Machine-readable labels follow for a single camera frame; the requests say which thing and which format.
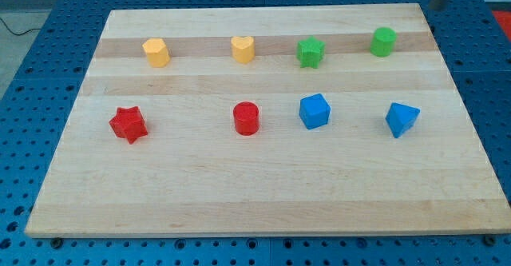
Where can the wooden board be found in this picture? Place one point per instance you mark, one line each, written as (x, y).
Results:
(194, 175)

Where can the red cylinder block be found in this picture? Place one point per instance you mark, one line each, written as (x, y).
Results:
(246, 118)

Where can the blue cube block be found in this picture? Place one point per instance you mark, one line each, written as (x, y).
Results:
(314, 111)

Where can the yellow heart block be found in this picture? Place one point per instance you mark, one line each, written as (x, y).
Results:
(243, 49)

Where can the green star block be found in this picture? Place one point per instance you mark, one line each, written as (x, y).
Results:
(310, 52)

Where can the yellow hexagon block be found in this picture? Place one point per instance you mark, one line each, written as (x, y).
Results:
(156, 52)

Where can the red star block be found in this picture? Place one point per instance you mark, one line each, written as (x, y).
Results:
(128, 123)

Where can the blue triangular prism block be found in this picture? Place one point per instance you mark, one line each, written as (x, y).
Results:
(400, 118)

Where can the green cylinder block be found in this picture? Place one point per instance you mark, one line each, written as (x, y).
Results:
(382, 43)

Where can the red object at edge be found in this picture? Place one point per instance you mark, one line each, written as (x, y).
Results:
(503, 18)

